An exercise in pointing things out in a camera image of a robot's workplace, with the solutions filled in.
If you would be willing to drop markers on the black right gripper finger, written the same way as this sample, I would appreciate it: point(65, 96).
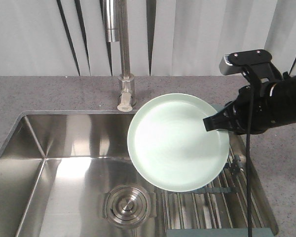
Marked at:
point(220, 120)

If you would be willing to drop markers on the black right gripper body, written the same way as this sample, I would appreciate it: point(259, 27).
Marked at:
point(251, 111)

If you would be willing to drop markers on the mint green round plate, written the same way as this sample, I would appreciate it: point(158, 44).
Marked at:
point(170, 147)

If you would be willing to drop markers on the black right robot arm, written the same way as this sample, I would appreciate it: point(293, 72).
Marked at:
point(285, 91)

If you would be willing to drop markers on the grey sink drying rack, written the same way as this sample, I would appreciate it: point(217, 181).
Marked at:
point(223, 208)

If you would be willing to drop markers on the steel sink drain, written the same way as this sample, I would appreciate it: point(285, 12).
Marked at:
point(129, 206)

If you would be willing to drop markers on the chrome kitchen faucet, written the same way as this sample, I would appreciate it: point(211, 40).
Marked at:
point(115, 20)

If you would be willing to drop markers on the stainless steel sink basin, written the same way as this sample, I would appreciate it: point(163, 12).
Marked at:
point(55, 168)

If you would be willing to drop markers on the white pleated curtain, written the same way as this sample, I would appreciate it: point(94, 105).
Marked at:
point(166, 37)

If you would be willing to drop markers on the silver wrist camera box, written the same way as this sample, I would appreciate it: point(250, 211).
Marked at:
point(232, 63)

